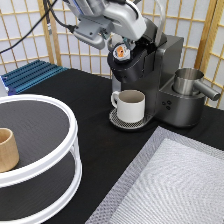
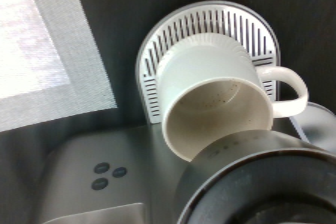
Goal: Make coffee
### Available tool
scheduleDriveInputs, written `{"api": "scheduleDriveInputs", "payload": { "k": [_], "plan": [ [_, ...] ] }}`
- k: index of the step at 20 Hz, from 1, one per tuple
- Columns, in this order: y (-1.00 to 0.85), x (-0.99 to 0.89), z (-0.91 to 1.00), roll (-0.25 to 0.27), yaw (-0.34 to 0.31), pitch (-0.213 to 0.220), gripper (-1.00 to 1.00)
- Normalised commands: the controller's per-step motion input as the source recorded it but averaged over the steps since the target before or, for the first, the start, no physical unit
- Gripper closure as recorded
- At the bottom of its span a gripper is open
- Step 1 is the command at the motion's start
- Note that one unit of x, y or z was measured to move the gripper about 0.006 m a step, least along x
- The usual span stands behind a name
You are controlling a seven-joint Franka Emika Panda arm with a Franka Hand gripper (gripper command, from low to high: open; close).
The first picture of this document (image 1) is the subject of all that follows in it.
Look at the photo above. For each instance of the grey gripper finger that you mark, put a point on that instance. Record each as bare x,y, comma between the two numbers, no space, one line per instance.
128,43

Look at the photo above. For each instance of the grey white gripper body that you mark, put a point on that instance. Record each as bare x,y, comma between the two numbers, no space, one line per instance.
124,20

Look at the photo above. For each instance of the white coffee pod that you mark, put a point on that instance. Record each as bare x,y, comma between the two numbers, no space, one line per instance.
121,53

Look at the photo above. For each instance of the grey Keurig coffee machine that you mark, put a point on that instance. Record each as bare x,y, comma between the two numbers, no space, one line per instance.
151,69

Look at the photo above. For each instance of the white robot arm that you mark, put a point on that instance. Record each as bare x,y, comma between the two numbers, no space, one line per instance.
91,7

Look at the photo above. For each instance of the white ceramic mug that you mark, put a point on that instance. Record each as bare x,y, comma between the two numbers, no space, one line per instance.
130,105

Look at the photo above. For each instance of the stainless steel milk frother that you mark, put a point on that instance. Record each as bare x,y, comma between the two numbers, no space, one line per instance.
189,82

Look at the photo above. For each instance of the white two-tier round shelf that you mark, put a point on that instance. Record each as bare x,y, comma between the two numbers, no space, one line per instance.
49,170

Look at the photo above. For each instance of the grey woven placemat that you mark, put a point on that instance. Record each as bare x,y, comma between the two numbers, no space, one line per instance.
172,180

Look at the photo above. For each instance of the wooden cup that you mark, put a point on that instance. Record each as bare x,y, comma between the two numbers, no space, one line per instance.
9,155

